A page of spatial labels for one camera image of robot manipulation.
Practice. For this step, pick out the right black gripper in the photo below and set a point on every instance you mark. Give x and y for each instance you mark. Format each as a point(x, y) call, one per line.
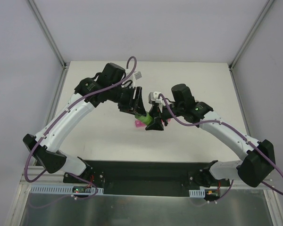
point(159, 115)

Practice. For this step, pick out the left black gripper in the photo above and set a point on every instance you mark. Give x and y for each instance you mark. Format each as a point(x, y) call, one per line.
point(134, 100)

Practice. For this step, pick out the green pill bottle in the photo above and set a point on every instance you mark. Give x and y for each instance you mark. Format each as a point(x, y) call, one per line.
point(149, 120)

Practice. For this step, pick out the pink weekly pill organizer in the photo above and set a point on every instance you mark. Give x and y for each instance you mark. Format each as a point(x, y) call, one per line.
point(140, 124)

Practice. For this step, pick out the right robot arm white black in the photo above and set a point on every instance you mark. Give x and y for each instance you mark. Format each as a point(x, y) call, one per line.
point(256, 159)

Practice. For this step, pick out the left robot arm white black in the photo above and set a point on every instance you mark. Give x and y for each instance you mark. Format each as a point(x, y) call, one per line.
point(108, 85)

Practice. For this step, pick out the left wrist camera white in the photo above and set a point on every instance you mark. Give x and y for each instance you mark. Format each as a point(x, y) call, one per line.
point(135, 76)

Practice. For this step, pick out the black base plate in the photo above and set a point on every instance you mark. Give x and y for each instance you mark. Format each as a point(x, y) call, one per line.
point(173, 179)

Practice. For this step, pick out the right white cable duct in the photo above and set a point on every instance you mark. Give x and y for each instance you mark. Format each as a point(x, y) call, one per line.
point(197, 193)

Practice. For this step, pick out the white cable duct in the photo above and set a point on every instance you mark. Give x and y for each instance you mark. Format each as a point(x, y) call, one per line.
point(197, 193)
point(60, 189)

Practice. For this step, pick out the left aluminium frame post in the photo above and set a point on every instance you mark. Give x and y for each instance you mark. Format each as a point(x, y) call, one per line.
point(46, 32)

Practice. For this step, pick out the aluminium frame post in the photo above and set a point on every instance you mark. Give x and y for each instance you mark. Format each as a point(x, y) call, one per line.
point(46, 32)
point(257, 23)

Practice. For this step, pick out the right aluminium frame post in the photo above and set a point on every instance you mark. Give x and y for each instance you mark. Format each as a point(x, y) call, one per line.
point(257, 23)

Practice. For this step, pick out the front aluminium rail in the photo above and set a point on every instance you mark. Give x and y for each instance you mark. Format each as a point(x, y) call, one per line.
point(46, 178)

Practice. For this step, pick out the left white cable duct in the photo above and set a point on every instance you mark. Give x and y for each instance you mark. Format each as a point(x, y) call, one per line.
point(60, 189)

